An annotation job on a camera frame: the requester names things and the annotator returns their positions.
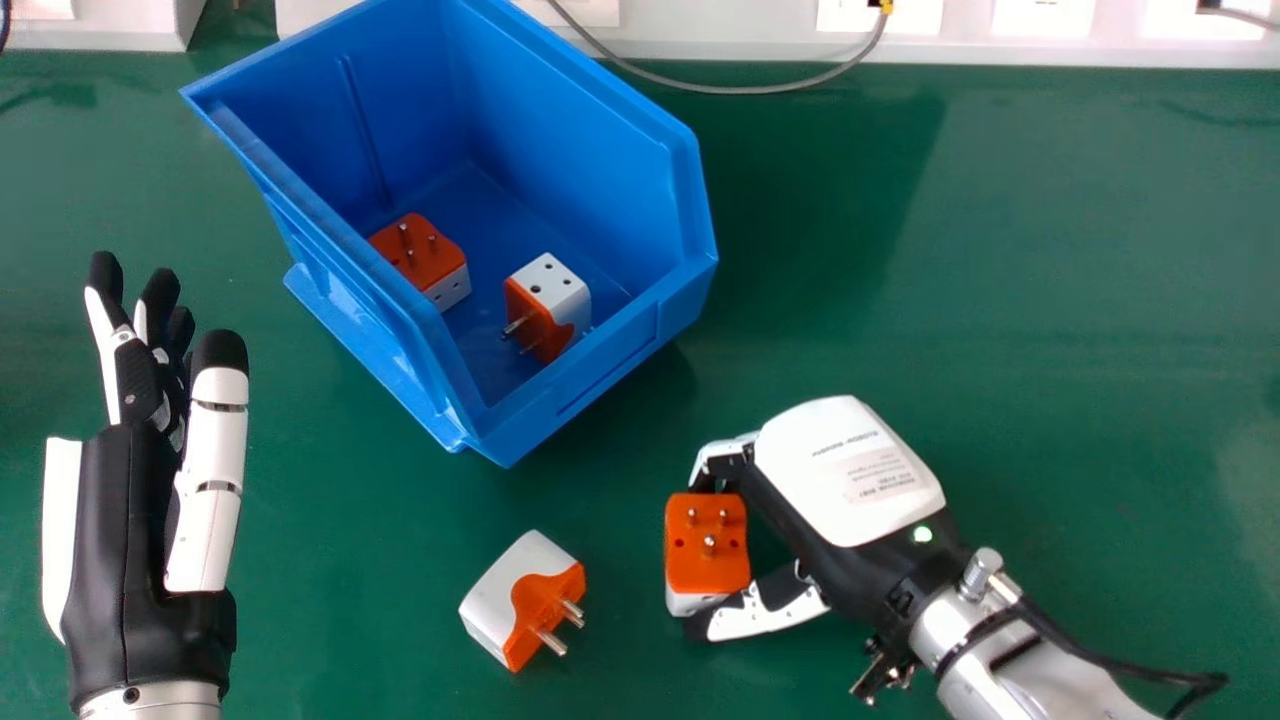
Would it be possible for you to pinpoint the white socket strip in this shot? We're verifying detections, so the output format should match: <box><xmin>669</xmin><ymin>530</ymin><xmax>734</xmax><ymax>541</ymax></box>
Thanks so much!
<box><xmin>275</xmin><ymin>0</ymin><xmax>1280</xmax><ymax>69</ymax></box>

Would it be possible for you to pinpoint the blue plastic bin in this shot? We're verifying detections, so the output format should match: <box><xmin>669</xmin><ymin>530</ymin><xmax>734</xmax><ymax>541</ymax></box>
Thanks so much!
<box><xmin>180</xmin><ymin>0</ymin><xmax>719</xmax><ymax>469</ymax></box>

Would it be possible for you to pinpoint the grey cable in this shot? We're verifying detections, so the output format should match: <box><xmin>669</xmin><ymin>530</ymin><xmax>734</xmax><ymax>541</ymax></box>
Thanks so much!
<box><xmin>545</xmin><ymin>0</ymin><xmax>893</xmax><ymax>97</ymax></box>

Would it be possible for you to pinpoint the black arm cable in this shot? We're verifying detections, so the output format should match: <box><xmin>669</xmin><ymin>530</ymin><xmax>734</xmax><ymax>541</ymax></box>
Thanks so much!
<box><xmin>960</xmin><ymin>595</ymin><xmax>1229</xmax><ymax>720</ymax></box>

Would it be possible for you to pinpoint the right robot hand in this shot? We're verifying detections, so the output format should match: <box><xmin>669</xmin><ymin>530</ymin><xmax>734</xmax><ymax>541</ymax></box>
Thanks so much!
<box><xmin>683</xmin><ymin>395</ymin><xmax>973</xmax><ymax>643</ymax></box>

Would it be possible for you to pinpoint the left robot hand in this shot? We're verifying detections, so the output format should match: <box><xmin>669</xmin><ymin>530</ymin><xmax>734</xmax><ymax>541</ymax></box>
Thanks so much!
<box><xmin>41</xmin><ymin>250</ymin><xmax>250</xmax><ymax>714</ymax></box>

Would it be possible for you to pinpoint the white-and-orange plug adapter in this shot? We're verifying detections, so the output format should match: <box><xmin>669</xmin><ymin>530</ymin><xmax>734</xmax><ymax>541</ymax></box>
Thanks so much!
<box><xmin>367</xmin><ymin>212</ymin><xmax>472</xmax><ymax>313</ymax></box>
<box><xmin>500</xmin><ymin>252</ymin><xmax>592</xmax><ymax>365</ymax></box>
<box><xmin>458</xmin><ymin>529</ymin><xmax>588</xmax><ymax>673</ymax></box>
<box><xmin>664</xmin><ymin>491</ymin><xmax>752</xmax><ymax>618</ymax></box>

